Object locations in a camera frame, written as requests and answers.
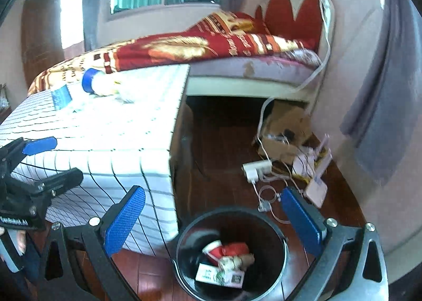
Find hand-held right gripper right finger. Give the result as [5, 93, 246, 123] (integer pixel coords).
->
[281, 188, 388, 301]

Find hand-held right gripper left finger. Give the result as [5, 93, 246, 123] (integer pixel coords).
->
[41, 185, 146, 301]

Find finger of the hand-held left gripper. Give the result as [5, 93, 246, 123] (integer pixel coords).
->
[0, 137, 57, 173]
[10, 167, 84, 201]

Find black plastic bucket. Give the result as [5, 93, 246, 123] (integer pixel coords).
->
[171, 206, 290, 300]

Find brown paper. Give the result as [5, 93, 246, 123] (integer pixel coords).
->
[219, 253, 256, 270]

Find red and white carton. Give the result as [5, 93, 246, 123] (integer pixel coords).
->
[202, 240, 226, 264]

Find green and white carton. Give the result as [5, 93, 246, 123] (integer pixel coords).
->
[195, 263, 245, 287]

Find person's left hand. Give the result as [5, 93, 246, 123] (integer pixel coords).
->
[17, 231, 28, 256]

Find white router with antennas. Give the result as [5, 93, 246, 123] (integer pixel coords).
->
[293, 133, 332, 207]

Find white floor power strip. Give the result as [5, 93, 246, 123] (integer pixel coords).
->
[242, 160, 274, 183]

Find table with checked white cloth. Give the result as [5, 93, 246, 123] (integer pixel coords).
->
[0, 64, 192, 257]

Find cardboard box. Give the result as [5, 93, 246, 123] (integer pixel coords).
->
[254, 103, 314, 163]

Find brown wooden wardrobe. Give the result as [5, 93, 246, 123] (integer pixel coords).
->
[21, 0, 65, 72]

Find bright side window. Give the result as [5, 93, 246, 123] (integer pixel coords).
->
[56, 0, 86, 54]

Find white bed with grey mattress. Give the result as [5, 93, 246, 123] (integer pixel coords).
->
[186, 54, 325, 102]

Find tied grey patterned curtain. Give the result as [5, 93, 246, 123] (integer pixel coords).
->
[339, 0, 422, 186]

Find floral pillow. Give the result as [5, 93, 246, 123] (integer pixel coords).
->
[290, 49, 322, 66]

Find bed with patterned blanket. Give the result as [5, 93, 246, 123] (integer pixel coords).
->
[28, 11, 322, 95]

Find red and white headboard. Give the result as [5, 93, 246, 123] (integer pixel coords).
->
[254, 0, 336, 54]

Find white power strip on headboard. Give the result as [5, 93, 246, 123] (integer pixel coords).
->
[321, 0, 333, 25]

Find tangled white cables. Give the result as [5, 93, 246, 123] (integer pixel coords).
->
[254, 169, 297, 222]

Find long white power cable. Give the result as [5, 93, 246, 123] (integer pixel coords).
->
[255, 0, 332, 157]

